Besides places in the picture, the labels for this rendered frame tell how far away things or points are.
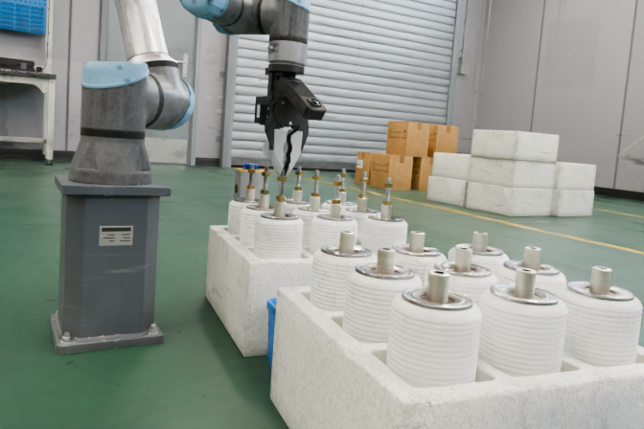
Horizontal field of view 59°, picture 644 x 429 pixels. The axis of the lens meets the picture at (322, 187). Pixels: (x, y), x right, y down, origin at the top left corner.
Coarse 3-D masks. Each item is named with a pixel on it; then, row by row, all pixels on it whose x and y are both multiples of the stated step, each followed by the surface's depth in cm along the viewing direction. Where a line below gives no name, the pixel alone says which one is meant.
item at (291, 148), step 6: (288, 132) 113; (294, 132) 110; (300, 132) 111; (288, 138) 110; (294, 138) 110; (300, 138) 111; (288, 144) 110; (294, 144) 110; (300, 144) 111; (288, 150) 111; (294, 150) 110; (300, 150) 111; (288, 156) 110; (294, 156) 110; (288, 162) 110; (294, 162) 111; (288, 168) 110
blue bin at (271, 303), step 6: (270, 300) 100; (276, 300) 101; (270, 306) 98; (270, 312) 98; (270, 318) 99; (270, 324) 99; (270, 330) 99; (270, 336) 99; (270, 342) 99; (270, 348) 99; (270, 354) 99; (270, 360) 99; (270, 366) 99
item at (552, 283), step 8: (496, 272) 80; (504, 272) 79; (512, 272) 78; (560, 272) 80; (504, 280) 78; (512, 280) 77; (536, 280) 76; (544, 280) 76; (552, 280) 76; (560, 280) 77; (544, 288) 76; (552, 288) 76
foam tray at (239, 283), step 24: (216, 240) 130; (216, 264) 129; (240, 264) 109; (264, 264) 103; (288, 264) 105; (216, 288) 128; (240, 288) 108; (264, 288) 104; (216, 312) 128; (240, 312) 107; (264, 312) 104; (240, 336) 107; (264, 336) 105
